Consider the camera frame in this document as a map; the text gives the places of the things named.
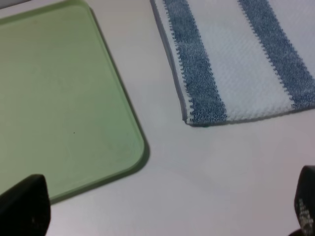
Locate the blue white striped towel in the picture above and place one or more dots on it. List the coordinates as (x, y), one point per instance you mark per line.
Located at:
(239, 60)

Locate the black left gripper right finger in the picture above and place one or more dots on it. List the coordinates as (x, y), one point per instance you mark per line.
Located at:
(304, 201)

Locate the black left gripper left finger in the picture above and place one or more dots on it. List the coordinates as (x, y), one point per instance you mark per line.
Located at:
(25, 208)

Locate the green plastic tray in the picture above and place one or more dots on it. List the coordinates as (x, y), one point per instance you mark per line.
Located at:
(63, 110)

